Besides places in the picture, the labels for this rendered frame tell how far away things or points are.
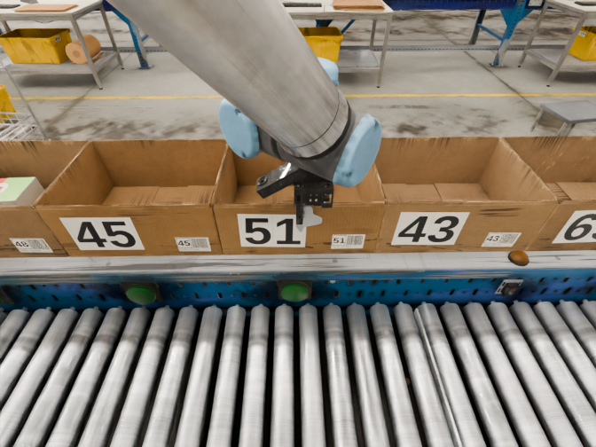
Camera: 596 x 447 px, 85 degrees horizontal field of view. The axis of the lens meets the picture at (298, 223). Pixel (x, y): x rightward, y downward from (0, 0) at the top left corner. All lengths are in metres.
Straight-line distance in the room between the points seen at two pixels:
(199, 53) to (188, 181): 0.86
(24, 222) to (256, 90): 0.78
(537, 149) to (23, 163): 1.53
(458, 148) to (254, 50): 0.90
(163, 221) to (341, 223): 0.41
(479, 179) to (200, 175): 0.88
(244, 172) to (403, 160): 0.48
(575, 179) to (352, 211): 0.83
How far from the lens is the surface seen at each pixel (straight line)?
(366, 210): 0.76
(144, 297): 0.93
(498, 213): 0.89
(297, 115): 0.31
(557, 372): 1.03
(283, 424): 0.80
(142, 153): 1.08
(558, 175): 1.33
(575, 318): 1.15
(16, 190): 1.21
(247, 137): 0.47
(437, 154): 1.09
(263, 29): 0.26
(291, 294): 0.85
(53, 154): 1.21
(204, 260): 0.85
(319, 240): 0.81
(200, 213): 0.77
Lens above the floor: 1.52
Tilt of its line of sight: 43 degrees down
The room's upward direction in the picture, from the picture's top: straight up
